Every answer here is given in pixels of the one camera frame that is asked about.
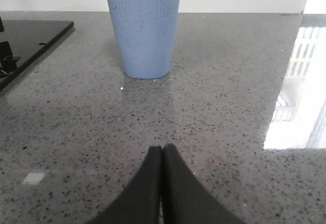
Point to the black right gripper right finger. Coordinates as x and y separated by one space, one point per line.
184 198

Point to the black glass gas cooktop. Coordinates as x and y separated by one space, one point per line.
29 39

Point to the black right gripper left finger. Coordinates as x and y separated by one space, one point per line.
139 202

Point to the black pan support grate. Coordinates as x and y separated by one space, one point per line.
8 59

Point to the light blue ribbed cup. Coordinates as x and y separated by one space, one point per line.
145 33

